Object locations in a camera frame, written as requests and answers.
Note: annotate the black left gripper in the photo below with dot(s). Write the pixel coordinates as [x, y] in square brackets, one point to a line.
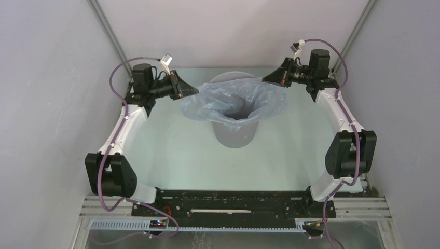
[180, 88]

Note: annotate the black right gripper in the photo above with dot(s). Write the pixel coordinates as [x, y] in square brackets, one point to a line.
[282, 75]

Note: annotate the translucent blue trash bag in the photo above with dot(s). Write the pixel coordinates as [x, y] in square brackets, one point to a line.
[235, 103]

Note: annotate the grey plastic trash bin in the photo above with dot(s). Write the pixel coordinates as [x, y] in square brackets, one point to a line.
[227, 136]

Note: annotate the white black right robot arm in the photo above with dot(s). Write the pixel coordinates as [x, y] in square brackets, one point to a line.
[352, 148]

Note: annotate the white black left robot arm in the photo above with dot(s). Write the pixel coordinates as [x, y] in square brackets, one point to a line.
[109, 171]

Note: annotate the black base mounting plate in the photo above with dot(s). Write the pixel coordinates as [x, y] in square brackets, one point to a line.
[237, 208]

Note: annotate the small electronics board with LEDs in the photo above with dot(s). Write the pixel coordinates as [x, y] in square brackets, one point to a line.
[157, 224]

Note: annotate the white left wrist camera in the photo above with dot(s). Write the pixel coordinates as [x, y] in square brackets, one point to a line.
[165, 62]

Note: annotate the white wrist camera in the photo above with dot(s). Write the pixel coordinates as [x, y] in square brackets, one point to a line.
[165, 62]
[297, 48]

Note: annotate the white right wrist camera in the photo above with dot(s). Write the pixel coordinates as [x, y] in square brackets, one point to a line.
[297, 48]

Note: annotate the light blue cable duct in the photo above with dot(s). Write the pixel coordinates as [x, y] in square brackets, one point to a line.
[196, 225]

